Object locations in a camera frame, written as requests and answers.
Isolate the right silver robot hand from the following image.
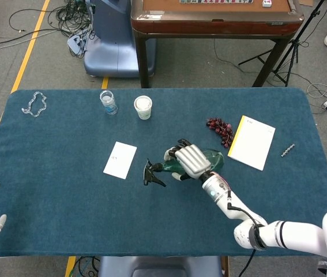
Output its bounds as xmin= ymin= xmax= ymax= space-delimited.
xmin=163 ymin=138 xmax=212 ymax=182

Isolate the green spray bottle black trigger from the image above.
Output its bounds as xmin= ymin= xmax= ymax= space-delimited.
xmin=142 ymin=148 xmax=225 ymax=188

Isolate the dark red grape bunch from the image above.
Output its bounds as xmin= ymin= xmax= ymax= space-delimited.
xmin=206 ymin=117 xmax=234 ymax=149

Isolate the white notebook yellow spine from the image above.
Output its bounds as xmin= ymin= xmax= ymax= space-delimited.
xmin=227 ymin=115 xmax=276 ymax=171

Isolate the white paper cup green print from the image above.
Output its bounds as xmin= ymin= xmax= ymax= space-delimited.
xmin=133 ymin=95 xmax=153 ymax=121

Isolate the white paper card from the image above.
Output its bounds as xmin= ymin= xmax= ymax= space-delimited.
xmin=103 ymin=141 xmax=138 ymax=180

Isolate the blue felt tablecloth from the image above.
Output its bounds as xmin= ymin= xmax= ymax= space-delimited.
xmin=0 ymin=88 xmax=327 ymax=259

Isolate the clear plastic cup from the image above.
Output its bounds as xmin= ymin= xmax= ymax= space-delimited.
xmin=99 ymin=89 xmax=119 ymax=116

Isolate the grey blue robot torso base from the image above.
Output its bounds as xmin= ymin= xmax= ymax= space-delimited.
xmin=97 ymin=255 xmax=230 ymax=277

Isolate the blue grey machine base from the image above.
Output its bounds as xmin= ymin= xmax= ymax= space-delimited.
xmin=83 ymin=0 xmax=157 ymax=78

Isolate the brown mahjong table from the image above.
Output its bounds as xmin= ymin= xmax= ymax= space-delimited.
xmin=130 ymin=0 xmax=305 ymax=89

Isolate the row of mahjong tiles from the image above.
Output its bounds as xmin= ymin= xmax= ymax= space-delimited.
xmin=179 ymin=0 xmax=254 ymax=5

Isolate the black tripod stand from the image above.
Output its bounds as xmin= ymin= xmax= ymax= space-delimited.
xmin=238 ymin=0 xmax=327 ymax=87

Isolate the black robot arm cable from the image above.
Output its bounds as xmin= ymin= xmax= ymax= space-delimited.
xmin=226 ymin=190 xmax=268 ymax=277

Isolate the clear crystal bead chain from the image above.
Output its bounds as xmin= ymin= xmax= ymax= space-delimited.
xmin=21 ymin=91 xmax=48 ymax=118

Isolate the black floor cable tangle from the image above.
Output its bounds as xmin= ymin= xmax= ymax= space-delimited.
xmin=7 ymin=0 xmax=96 ymax=60

